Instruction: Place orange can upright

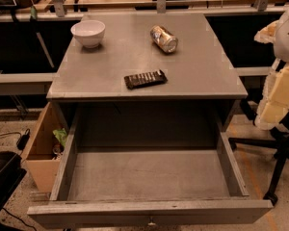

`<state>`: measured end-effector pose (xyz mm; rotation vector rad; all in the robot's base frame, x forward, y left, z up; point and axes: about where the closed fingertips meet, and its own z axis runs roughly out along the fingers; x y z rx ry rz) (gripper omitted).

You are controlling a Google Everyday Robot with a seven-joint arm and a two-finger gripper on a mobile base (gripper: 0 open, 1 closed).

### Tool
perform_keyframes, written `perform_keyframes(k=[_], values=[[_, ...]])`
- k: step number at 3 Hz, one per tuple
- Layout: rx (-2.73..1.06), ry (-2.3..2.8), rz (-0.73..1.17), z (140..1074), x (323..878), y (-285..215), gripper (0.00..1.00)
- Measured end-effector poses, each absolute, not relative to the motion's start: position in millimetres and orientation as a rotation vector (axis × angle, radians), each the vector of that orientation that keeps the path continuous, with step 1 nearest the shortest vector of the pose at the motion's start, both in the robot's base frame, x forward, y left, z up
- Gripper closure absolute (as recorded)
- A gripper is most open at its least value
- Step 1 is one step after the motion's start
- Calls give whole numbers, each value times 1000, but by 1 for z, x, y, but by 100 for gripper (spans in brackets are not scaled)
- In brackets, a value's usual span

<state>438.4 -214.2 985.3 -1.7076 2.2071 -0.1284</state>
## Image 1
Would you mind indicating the orange soda can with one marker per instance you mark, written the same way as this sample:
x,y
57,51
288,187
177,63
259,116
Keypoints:
x,y
164,39

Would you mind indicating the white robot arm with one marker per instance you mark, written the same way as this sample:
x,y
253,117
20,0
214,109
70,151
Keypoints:
x,y
274,105

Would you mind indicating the dark snack bar wrapper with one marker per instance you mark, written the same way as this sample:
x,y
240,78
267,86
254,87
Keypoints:
x,y
147,79

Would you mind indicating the grey cabinet with top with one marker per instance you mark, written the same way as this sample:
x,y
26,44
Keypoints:
x,y
195,104

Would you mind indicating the green snack bag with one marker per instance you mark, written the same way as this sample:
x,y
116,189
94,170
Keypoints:
x,y
61,136

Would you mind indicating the white ceramic bowl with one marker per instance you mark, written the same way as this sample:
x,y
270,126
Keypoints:
x,y
89,33

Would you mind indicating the open grey drawer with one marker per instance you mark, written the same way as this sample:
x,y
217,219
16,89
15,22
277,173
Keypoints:
x,y
128,169

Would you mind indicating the wooden box on floor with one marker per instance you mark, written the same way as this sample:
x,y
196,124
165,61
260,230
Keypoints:
x,y
42,151

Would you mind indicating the black power adapter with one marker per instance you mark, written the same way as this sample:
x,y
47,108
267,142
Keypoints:
x,y
21,143

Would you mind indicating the black office chair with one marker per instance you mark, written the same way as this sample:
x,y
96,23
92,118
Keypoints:
x,y
281,145

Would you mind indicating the black bin at left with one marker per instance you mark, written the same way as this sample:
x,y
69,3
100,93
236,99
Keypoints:
x,y
11,174

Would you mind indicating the metal frame rail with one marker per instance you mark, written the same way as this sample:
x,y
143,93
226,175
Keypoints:
x,y
68,9

